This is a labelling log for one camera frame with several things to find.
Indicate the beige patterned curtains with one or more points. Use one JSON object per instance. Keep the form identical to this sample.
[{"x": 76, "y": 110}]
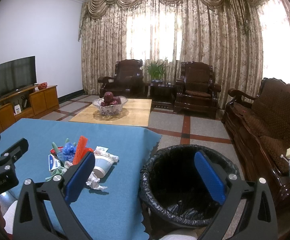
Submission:
[{"x": 244, "y": 40}]

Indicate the white blue medicine box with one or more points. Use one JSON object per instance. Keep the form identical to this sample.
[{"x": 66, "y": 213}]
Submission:
[{"x": 53, "y": 162}]

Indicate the green potted plant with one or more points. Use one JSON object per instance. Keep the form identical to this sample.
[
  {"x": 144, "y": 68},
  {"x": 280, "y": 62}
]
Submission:
[{"x": 156, "y": 70}]

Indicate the red ornament on cabinet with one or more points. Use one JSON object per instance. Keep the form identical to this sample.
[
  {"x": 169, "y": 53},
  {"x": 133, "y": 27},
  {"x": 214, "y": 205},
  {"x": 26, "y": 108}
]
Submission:
[{"x": 42, "y": 86}]

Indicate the dark red fruit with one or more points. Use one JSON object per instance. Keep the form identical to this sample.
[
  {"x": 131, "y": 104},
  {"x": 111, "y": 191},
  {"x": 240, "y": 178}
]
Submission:
[{"x": 110, "y": 99}]

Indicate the blue table cloth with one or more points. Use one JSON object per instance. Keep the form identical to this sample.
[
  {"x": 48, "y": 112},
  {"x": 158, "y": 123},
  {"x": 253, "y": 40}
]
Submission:
[{"x": 113, "y": 213}]

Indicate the glass fruit bowl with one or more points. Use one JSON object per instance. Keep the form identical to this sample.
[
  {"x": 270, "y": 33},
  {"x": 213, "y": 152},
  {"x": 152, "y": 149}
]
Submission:
[{"x": 110, "y": 109}]

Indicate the red mesh packaging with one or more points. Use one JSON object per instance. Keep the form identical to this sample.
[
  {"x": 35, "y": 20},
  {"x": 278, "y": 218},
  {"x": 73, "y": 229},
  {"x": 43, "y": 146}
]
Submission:
[{"x": 81, "y": 150}]

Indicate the red snack bag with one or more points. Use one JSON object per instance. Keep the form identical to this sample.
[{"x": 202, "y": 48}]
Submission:
[{"x": 54, "y": 151}]

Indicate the black flat television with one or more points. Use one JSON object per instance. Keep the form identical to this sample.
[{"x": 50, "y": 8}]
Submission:
[{"x": 17, "y": 74}]

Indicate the white router box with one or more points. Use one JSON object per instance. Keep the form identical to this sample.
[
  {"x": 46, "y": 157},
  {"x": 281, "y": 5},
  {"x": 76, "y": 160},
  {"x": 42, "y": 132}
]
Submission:
[{"x": 17, "y": 109}]

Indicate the dark wooden side table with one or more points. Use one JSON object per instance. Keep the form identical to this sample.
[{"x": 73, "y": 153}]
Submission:
[{"x": 162, "y": 94}]

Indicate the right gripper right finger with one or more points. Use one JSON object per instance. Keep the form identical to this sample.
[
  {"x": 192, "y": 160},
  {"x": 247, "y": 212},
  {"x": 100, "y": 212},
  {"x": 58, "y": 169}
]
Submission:
[{"x": 258, "y": 220}]

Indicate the green rubber glove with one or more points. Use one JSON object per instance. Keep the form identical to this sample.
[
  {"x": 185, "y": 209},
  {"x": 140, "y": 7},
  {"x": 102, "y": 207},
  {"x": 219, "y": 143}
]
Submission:
[
  {"x": 63, "y": 149},
  {"x": 58, "y": 171}
]

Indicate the right dark wooden armchair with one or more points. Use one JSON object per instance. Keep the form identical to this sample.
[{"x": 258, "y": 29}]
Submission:
[{"x": 196, "y": 89}]

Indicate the light blue paper cup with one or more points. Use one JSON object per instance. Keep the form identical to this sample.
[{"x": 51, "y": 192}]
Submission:
[{"x": 103, "y": 164}]

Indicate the blue plastic bag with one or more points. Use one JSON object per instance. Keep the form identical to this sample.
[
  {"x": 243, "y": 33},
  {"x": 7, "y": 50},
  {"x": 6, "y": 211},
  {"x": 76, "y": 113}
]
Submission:
[{"x": 72, "y": 149}]

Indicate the white tissue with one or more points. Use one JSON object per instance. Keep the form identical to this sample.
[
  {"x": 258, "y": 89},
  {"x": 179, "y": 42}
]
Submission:
[
  {"x": 100, "y": 150},
  {"x": 93, "y": 182}
]

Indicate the dark wooden armchair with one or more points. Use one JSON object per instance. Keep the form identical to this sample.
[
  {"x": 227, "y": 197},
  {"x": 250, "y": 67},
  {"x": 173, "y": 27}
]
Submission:
[
  {"x": 127, "y": 81},
  {"x": 196, "y": 89}
]

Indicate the dark wooden sofa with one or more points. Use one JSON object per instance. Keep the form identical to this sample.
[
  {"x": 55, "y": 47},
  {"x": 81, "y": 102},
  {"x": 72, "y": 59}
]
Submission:
[{"x": 260, "y": 129}]

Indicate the left dark wooden armchair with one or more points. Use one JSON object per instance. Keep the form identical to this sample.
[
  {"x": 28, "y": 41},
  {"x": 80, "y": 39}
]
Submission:
[{"x": 127, "y": 81}]

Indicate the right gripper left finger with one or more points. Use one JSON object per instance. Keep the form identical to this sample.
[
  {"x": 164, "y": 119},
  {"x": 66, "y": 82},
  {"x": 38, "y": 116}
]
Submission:
[{"x": 43, "y": 210}]

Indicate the orange wooden tv cabinet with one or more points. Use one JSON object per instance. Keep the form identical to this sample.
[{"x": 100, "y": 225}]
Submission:
[{"x": 35, "y": 104}]

